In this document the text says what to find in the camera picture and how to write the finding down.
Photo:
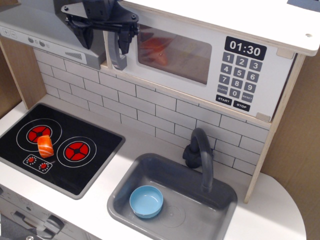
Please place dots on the black toy stove top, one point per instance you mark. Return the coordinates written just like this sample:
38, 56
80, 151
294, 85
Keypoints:
81, 150

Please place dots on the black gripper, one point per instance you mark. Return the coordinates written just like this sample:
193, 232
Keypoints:
105, 15

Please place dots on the dark grey faucet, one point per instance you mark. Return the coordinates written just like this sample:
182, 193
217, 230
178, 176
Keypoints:
199, 154

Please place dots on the orange toy carrot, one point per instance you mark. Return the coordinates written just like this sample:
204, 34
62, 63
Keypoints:
153, 50

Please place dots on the salmon sushi toy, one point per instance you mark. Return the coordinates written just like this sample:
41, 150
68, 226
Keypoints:
45, 146

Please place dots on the grey oven front handle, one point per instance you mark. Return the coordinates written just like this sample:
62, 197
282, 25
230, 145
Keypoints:
44, 229

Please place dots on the white toy microwave door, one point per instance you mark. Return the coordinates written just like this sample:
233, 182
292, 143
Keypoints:
219, 68

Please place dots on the grey range hood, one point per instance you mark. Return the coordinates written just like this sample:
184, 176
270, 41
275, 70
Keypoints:
41, 24

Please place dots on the grey sink basin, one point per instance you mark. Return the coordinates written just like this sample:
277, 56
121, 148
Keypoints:
187, 213

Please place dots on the white wooden microwave cabinet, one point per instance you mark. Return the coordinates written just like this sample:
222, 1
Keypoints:
293, 26

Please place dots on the light blue bowl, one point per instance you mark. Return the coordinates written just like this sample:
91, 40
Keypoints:
146, 201

